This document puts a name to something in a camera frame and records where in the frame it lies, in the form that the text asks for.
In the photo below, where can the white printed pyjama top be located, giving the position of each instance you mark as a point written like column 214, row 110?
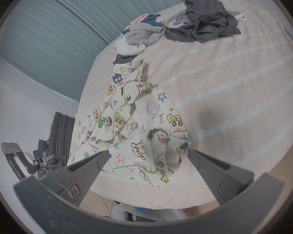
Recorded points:
column 136, row 121

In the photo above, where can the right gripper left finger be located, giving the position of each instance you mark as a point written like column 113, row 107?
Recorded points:
column 84, row 178

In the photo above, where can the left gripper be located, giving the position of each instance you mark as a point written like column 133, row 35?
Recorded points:
column 46, row 164

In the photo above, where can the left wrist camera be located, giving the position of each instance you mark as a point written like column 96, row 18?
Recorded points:
column 36, row 154

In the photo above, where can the bed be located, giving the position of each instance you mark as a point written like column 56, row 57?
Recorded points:
column 222, row 82

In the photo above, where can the black garment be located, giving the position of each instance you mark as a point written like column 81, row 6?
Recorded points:
column 205, row 21

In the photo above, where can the pile of clothes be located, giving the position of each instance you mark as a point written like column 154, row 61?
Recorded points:
column 141, row 35

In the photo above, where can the blue-green curtain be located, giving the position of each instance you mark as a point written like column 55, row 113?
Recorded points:
column 112, row 6
column 44, row 47

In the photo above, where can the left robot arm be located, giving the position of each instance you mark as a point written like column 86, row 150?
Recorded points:
column 11, row 147

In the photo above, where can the grey garment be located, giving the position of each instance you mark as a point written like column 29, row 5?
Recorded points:
column 178, row 21

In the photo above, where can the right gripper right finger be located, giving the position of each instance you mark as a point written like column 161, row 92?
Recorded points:
column 211, row 178

